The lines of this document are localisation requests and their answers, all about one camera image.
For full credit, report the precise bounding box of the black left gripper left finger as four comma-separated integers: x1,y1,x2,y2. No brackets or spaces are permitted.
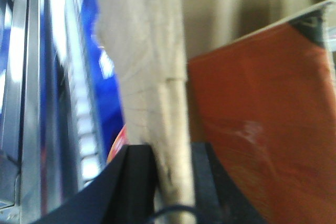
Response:
36,145,158,223

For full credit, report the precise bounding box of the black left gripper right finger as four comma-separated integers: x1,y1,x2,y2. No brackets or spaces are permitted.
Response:
191,142,267,223

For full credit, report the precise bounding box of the large brown cardboard box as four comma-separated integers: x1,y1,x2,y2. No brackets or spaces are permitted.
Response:
96,0,195,206

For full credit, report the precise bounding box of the blue product package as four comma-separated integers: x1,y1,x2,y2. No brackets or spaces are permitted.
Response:
39,0,128,164

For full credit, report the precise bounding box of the orange product box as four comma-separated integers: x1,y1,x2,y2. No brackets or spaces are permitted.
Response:
188,0,335,223

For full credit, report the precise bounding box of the thin black cable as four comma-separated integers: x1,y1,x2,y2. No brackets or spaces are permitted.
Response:
148,205,197,224

